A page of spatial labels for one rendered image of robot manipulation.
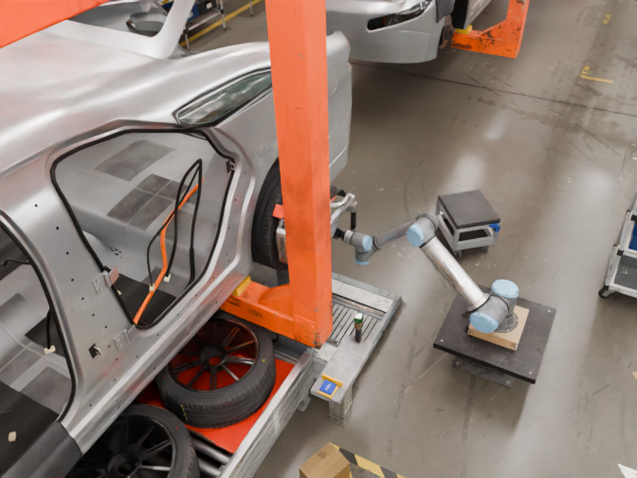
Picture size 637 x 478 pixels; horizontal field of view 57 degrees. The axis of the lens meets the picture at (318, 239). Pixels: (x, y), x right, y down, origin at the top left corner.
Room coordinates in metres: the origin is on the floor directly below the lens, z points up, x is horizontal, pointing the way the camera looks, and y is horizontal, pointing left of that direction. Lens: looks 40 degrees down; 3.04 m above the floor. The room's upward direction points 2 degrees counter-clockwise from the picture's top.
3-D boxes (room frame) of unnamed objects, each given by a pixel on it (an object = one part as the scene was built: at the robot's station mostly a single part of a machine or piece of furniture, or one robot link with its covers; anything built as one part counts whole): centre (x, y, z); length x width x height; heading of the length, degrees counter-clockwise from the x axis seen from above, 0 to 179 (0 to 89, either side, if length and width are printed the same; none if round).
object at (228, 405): (2.05, 0.60, 0.39); 0.66 x 0.66 x 0.24
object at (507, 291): (2.33, -1.06, 0.55); 0.17 x 0.15 x 0.18; 139
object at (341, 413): (1.94, -0.09, 0.21); 0.10 x 0.10 x 0.42; 60
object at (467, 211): (3.48, -1.15, 0.17); 0.43 x 0.36 x 0.34; 10
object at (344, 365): (1.97, -0.10, 0.44); 0.43 x 0.17 x 0.03; 150
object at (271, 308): (2.30, 0.34, 0.69); 0.52 x 0.17 x 0.35; 60
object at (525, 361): (2.34, -1.06, 0.15); 0.60 x 0.60 x 0.30; 61
